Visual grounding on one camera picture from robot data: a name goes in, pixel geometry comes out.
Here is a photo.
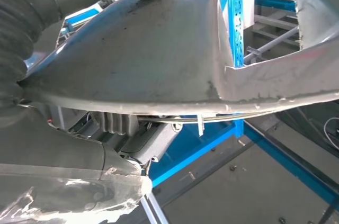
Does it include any blue metal shelf rack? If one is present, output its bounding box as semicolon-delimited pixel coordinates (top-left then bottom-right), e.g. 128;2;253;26
60;0;339;212

